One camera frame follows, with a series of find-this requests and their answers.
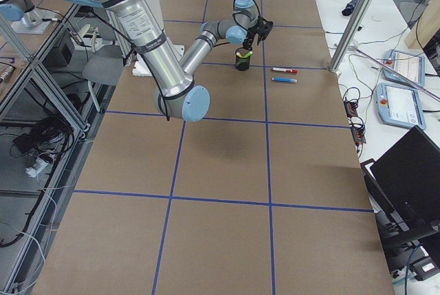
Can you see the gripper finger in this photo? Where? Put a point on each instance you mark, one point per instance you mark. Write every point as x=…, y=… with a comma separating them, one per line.
x=248, y=42

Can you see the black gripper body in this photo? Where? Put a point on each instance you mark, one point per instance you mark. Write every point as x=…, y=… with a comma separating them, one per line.
x=249, y=37

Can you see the red marker pen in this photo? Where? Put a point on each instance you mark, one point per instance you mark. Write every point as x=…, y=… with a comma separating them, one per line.
x=285, y=70

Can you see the blue marker pen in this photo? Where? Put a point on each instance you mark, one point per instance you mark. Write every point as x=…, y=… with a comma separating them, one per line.
x=283, y=80

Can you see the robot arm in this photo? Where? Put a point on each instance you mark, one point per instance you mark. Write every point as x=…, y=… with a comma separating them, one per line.
x=177, y=95
x=243, y=28

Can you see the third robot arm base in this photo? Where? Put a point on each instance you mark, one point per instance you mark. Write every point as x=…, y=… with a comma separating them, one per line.
x=25, y=17

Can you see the black mesh pen cup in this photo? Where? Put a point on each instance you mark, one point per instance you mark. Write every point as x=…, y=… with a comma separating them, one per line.
x=242, y=64

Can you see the black folded umbrella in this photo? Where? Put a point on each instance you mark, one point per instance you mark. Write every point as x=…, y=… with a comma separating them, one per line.
x=349, y=8

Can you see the orange black electronics board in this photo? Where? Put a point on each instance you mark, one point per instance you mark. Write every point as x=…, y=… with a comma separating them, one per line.
x=350, y=108

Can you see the white side table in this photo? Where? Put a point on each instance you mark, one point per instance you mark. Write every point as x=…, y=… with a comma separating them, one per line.
x=382, y=29

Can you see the upper teach pendant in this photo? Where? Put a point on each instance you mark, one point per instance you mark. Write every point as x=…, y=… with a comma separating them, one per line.
x=410, y=66

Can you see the teach pendant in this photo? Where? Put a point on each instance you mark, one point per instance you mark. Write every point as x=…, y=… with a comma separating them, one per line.
x=399, y=106
x=410, y=66

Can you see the grey chair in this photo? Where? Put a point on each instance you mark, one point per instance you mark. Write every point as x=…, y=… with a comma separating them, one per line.
x=106, y=65

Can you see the lower teach pendant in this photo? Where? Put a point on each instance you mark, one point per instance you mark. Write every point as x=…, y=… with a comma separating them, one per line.
x=399, y=106

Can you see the black laptop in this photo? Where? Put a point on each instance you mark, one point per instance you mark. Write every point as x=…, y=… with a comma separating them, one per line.
x=408, y=174

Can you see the white power adapter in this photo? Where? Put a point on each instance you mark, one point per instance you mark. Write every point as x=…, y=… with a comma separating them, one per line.
x=39, y=164

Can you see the black monitor stand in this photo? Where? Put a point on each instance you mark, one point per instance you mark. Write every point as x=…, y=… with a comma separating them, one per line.
x=402, y=240

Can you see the aluminium frame post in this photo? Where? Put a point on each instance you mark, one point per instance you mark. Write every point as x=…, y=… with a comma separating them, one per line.
x=349, y=33

